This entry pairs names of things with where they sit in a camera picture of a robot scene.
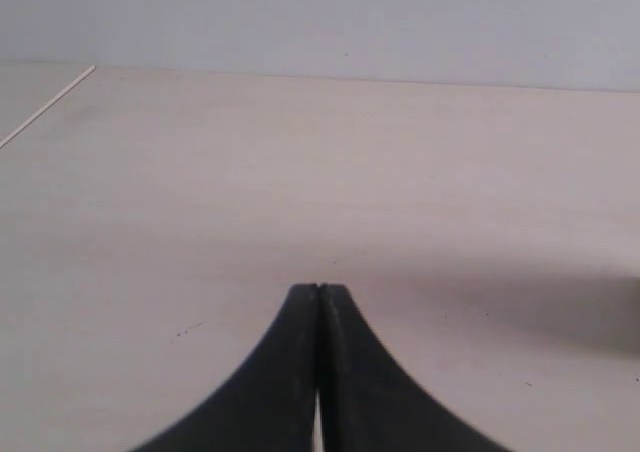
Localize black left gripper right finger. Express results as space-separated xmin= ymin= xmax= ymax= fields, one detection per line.
xmin=318 ymin=284 xmax=506 ymax=452

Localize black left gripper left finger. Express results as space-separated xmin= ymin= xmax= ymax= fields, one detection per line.
xmin=137 ymin=284 xmax=320 ymax=452

